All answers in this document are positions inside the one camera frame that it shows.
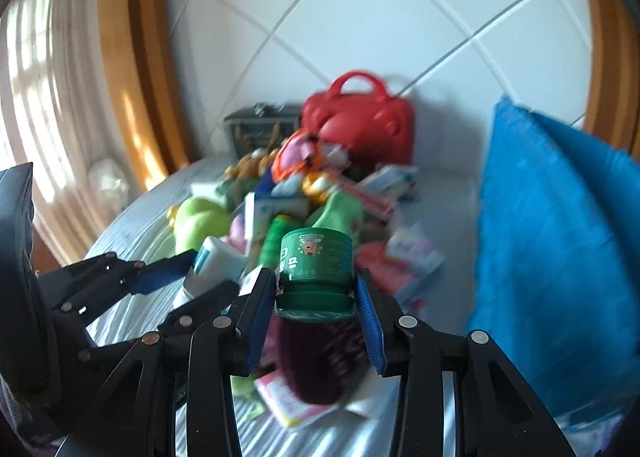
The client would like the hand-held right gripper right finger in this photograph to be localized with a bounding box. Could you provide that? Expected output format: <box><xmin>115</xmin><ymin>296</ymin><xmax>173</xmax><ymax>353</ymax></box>
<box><xmin>355</xmin><ymin>268</ymin><xmax>577</xmax><ymax>457</ymax></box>

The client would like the maroon knitted item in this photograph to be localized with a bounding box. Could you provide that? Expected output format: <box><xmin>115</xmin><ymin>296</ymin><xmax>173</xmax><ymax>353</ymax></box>
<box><xmin>276</xmin><ymin>319</ymin><xmax>374</xmax><ymax>406</ymax></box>

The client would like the grey metal box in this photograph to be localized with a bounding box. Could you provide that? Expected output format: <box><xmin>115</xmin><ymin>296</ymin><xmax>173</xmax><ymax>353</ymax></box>
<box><xmin>223</xmin><ymin>104</ymin><xmax>301</xmax><ymax>164</ymax></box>

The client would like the wooden frame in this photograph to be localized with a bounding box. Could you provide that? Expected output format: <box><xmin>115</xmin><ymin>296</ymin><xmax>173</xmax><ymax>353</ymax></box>
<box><xmin>574</xmin><ymin>0</ymin><xmax>640</xmax><ymax>159</ymax></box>
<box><xmin>96</xmin><ymin>0</ymin><xmax>192</xmax><ymax>194</ymax></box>

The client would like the white plastic bottle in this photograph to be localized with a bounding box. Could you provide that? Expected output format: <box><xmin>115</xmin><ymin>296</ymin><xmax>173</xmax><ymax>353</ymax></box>
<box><xmin>184</xmin><ymin>235</ymin><xmax>248</xmax><ymax>300</ymax></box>

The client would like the white blue carton box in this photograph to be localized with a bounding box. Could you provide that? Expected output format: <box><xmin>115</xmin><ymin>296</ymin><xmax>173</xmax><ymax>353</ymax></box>
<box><xmin>245</xmin><ymin>192</ymin><xmax>312</xmax><ymax>239</ymax></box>

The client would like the red bag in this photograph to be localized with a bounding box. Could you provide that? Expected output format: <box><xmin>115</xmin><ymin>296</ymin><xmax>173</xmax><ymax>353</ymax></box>
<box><xmin>300</xmin><ymin>70</ymin><xmax>417</xmax><ymax>174</ymax></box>

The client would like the light green toy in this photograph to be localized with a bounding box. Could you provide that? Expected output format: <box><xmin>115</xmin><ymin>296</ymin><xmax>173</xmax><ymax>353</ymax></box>
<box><xmin>171</xmin><ymin>197</ymin><xmax>232</xmax><ymax>256</ymax></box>

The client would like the white medicine box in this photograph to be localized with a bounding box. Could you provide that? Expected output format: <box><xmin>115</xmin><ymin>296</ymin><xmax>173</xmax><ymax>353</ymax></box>
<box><xmin>359</xmin><ymin>164</ymin><xmax>422</xmax><ymax>204</ymax></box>

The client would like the yellow plush toy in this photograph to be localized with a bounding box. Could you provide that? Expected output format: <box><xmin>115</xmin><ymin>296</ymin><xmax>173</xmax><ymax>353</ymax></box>
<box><xmin>225</xmin><ymin>147</ymin><xmax>281</xmax><ymax>184</ymax></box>

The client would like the white curtain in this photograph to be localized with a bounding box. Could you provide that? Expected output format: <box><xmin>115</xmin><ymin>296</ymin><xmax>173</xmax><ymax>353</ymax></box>
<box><xmin>0</xmin><ymin>0</ymin><xmax>147</xmax><ymax>269</ymax></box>

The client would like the orange pink plush toy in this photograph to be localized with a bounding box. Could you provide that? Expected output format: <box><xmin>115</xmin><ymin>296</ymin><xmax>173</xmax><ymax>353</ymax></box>
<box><xmin>272</xmin><ymin>132</ymin><xmax>351</xmax><ymax>184</ymax></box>

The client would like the blue plastic bin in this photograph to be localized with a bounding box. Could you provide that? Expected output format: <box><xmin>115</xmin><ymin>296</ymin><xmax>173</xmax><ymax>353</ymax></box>
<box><xmin>465</xmin><ymin>94</ymin><xmax>640</xmax><ymax>420</ymax></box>

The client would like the clear plastic bag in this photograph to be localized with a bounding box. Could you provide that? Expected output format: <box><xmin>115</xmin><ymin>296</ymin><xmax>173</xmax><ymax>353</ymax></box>
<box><xmin>87</xmin><ymin>157</ymin><xmax>132</xmax><ymax>211</ymax></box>

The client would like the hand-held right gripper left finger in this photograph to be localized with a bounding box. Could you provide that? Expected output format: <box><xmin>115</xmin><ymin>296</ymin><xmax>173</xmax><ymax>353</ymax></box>
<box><xmin>60</xmin><ymin>266</ymin><xmax>279</xmax><ymax>457</ymax></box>

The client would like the green round jar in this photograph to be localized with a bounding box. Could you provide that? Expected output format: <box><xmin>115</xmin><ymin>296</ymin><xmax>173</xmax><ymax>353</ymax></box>
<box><xmin>274</xmin><ymin>227</ymin><xmax>357</xmax><ymax>322</ymax></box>

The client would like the green bottle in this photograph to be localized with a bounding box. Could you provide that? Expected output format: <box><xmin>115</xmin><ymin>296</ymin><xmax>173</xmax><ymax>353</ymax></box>
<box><xmin>257</xmin><ymin>214</ymin><xmax>296</xmax><ymax>268</ymax></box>

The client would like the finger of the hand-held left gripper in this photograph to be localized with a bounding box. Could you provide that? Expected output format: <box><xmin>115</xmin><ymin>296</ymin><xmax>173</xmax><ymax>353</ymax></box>
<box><xmin>75</xmin><ymin>279</ymin><xmax>242</xmax><ymax>364</ymax></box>
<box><xmin>37</xmin><ymin>248</ymin><xmax>199</xmax><ymax>329</ymax></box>

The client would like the white pink packet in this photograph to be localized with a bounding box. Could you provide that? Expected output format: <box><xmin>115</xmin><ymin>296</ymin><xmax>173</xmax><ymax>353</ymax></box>
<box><xmin>254</xmin><ymin>371</ymin><xmax>342</xmax><ymax>429</ymax></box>

